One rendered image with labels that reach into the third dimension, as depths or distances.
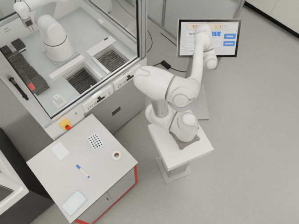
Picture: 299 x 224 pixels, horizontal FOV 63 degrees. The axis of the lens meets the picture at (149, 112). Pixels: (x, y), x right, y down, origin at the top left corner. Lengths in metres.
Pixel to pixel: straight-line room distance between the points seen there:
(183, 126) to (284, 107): 1.99
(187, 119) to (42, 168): 1.13
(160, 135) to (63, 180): 0.79
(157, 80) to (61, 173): 1.13
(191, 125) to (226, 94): 1.62
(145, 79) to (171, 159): 0.83
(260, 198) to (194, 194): 0.67
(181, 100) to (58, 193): 1.20
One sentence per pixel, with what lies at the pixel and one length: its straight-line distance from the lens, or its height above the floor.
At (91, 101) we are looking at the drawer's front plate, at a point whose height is 0.91.
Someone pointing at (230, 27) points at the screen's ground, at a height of 1.15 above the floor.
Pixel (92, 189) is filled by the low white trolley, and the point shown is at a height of 0.76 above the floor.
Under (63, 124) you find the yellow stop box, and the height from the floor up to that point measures 0.91.
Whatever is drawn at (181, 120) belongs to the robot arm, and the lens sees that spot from 1.68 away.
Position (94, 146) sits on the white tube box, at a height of 0.80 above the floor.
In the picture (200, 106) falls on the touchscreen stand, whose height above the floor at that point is 0.04.
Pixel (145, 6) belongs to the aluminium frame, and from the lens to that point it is 1.80.
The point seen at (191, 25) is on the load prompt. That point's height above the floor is 1.16.
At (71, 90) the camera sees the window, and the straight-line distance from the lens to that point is 1.81.
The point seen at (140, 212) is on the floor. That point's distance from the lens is 2.60.
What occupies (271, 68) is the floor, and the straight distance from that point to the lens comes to 3.74.
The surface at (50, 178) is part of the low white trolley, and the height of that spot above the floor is 0.76.
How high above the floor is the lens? 2.59
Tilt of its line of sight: 62 degrees down
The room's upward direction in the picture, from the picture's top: 3 degrees clockwise
